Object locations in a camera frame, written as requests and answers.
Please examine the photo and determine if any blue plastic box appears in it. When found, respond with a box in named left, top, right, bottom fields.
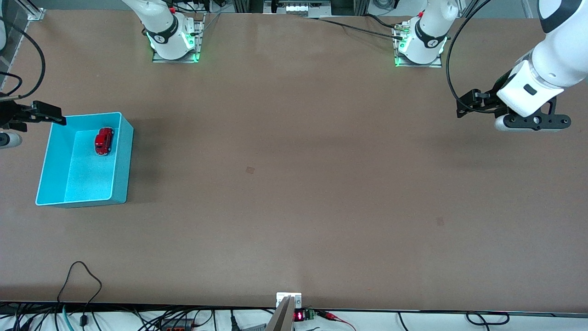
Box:
left=35, top=112, right=135, bottom=208

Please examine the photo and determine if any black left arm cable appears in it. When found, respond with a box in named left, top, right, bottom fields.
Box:
left=446, top=0, right=490, bottom=114

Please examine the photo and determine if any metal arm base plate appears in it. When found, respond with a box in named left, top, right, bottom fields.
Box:
left=392, top=23, right=444, bottom=68
left=152, top=13, right=206, bottom=64

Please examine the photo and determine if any aluminium frame profile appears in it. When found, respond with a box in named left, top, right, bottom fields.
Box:
left=25, top=0, right=46, bottom=22

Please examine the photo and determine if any red beetle toy car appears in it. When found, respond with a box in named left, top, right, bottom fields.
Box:
left=94, top=127, right=115, bottom=157

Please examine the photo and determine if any black cable on table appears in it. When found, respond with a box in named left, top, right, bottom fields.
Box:
left=303, top=15, right=406, bottom=39

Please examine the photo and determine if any black flat looped cable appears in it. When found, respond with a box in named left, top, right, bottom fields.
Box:
left=465, top=311, right=510, bottom=325

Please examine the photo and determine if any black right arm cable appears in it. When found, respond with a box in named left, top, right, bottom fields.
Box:
left=0, top=18, right=47, bottom=100
left=0, top=71, right=23, bottom=95

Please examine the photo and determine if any red clip lead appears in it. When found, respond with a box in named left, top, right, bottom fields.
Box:
left=316, top=310, right=357, bottom=331

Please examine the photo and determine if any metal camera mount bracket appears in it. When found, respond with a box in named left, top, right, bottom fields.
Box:
left=266, top=292, right=303, bottom=331

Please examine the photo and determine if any black power strip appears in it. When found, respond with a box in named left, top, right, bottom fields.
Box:
left=158, top=319, right=196, bottom=331

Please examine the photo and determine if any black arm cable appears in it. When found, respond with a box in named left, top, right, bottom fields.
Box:
left=0, top=71, right=23, bottom=95
left=446, top=0, right=490, bottom=114
left=0, top=18, right=47, bottom=100

